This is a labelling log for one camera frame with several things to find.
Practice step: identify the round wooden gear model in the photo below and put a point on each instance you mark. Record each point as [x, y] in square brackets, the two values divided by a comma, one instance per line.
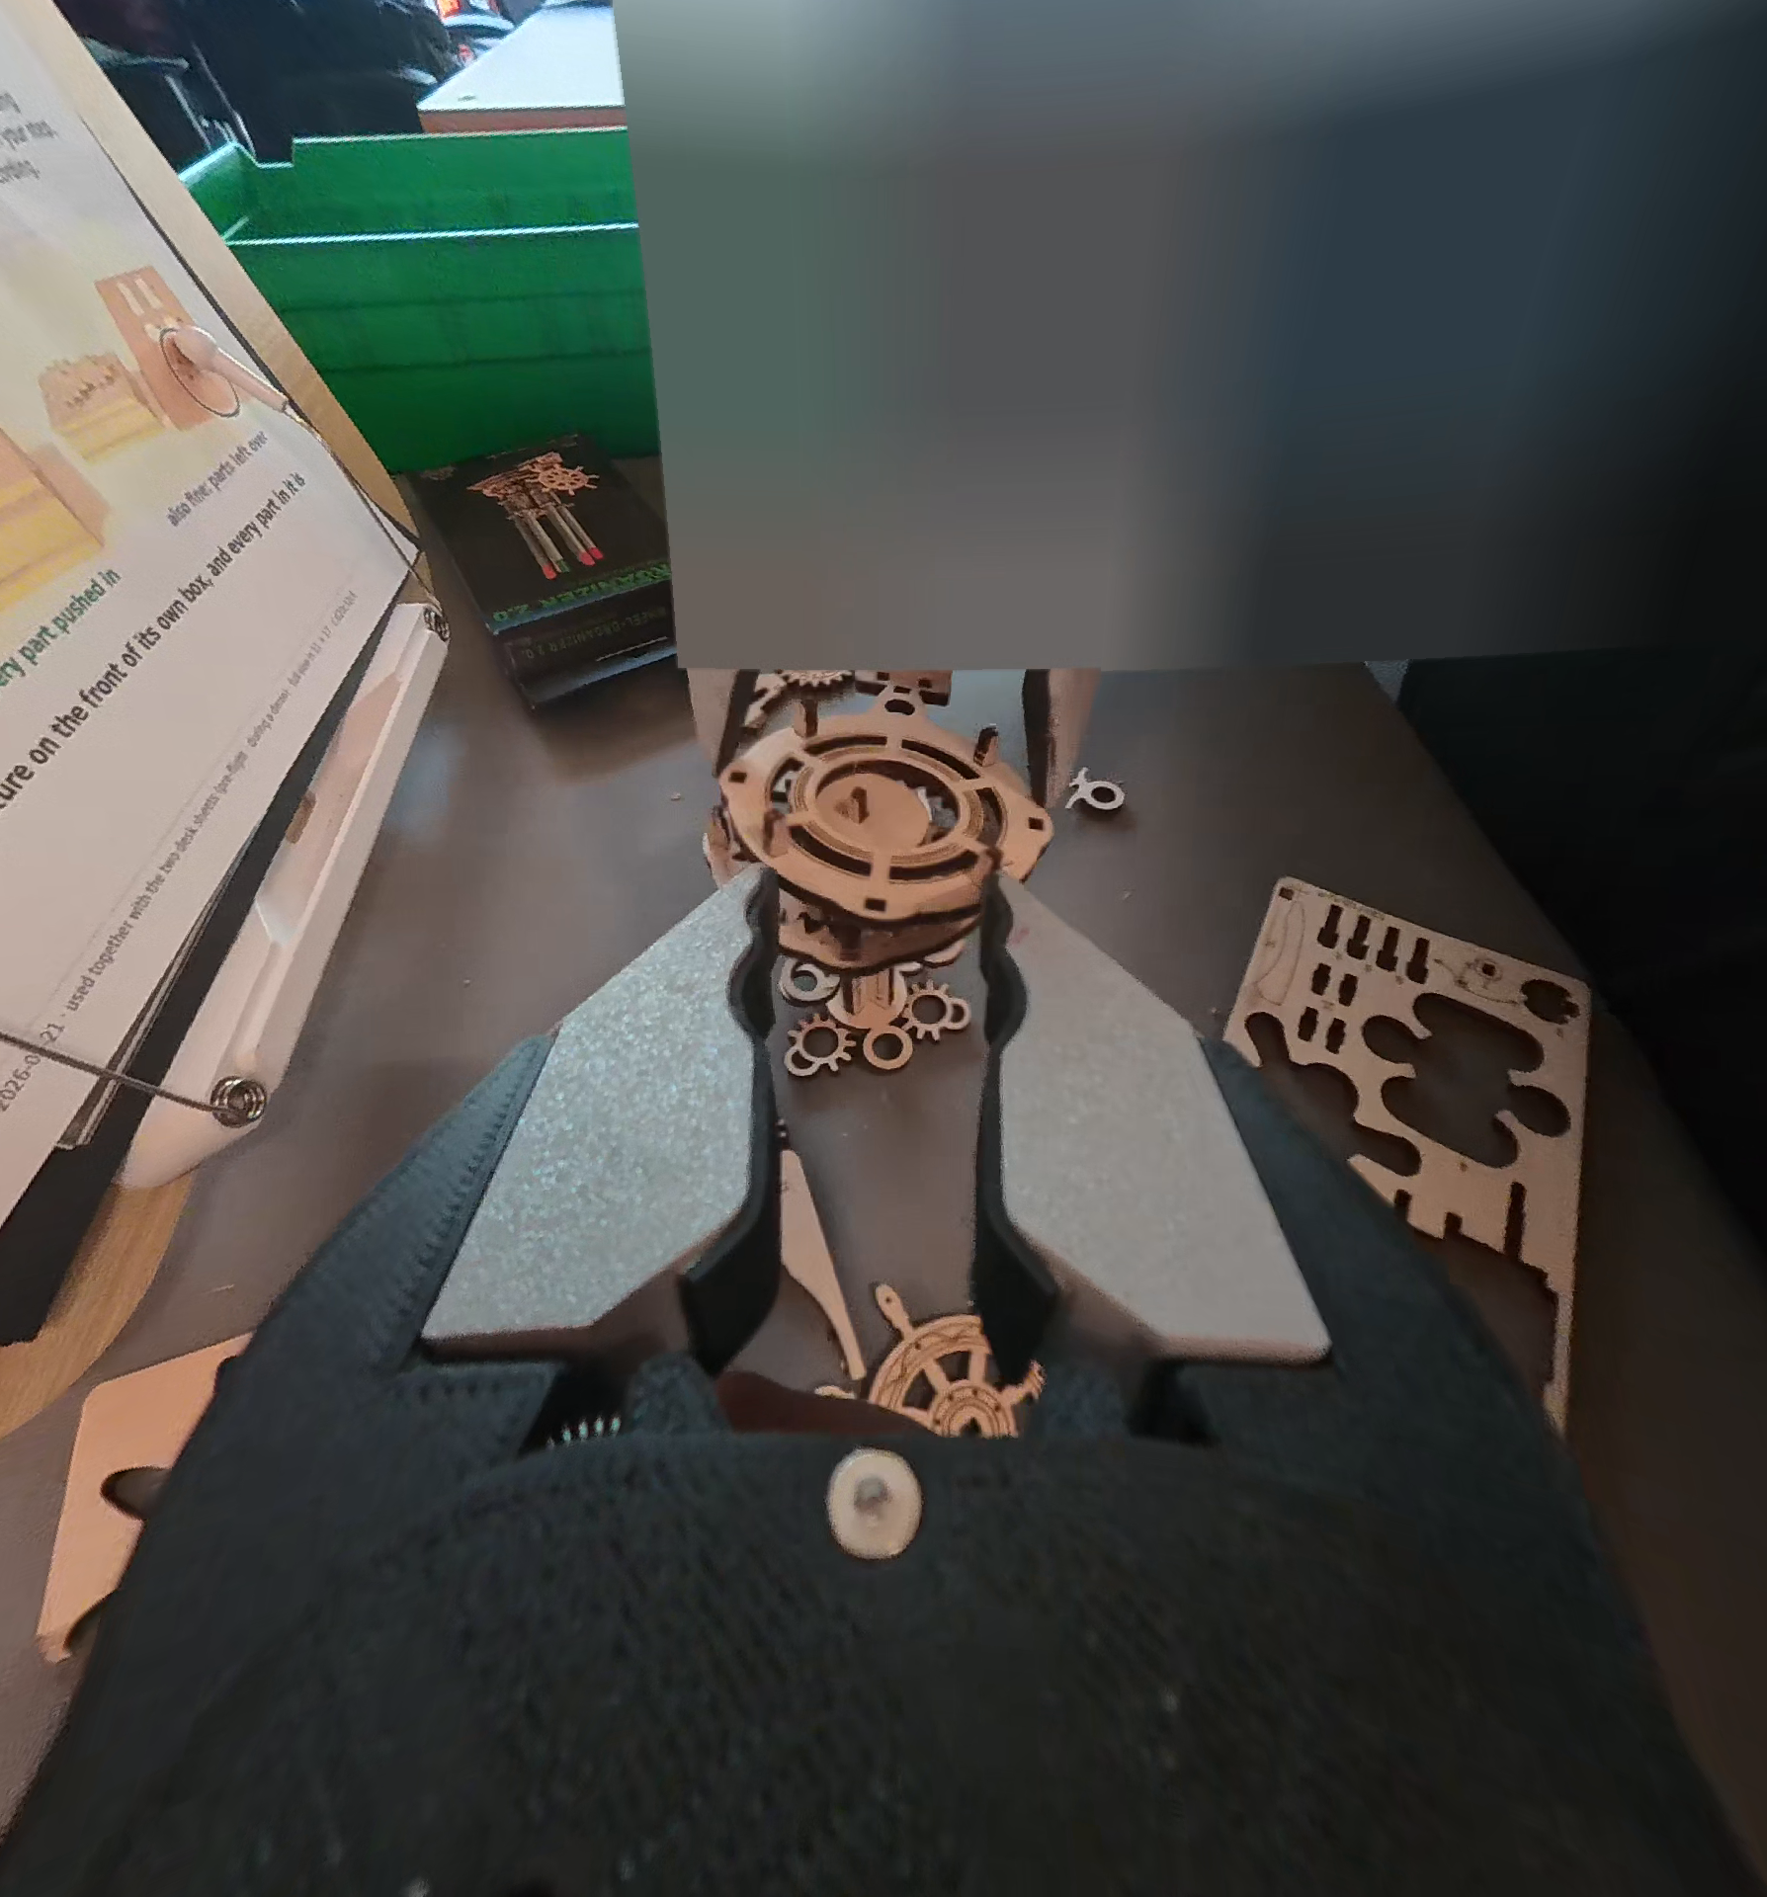
[863, 993]

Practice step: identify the long wavy wooden sheet strip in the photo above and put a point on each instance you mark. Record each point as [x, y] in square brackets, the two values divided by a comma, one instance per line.
[129, 1406]

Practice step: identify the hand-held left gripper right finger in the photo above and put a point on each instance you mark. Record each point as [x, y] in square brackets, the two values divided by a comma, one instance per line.
[1150, 1185]

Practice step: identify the medium wooden gear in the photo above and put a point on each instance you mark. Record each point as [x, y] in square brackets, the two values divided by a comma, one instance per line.
[808, 684]

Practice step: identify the punched wooden sheet round cutouts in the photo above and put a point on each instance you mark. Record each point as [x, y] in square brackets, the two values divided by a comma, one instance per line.
[1558, 1037]

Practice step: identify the instruction sheet on stand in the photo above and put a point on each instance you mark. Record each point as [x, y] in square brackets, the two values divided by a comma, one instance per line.
[24, 1392]

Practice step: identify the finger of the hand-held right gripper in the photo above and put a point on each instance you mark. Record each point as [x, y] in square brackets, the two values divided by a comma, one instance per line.
[1061, 719]
[717, 719]

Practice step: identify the black model kit box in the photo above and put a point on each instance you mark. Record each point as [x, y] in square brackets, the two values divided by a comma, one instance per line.
[555, 594]

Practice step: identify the wooden ship wheel part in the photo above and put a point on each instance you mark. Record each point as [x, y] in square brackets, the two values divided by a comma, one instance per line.
[963, 1392]

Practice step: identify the green plastic bin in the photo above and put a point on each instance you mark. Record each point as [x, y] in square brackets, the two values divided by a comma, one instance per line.
[454, 342]

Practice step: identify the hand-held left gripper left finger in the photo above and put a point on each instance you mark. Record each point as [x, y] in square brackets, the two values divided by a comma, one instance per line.
[603, 1185]

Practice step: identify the small wooden hook part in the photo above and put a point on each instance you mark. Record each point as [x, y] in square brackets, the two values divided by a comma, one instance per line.
[1106, 794]

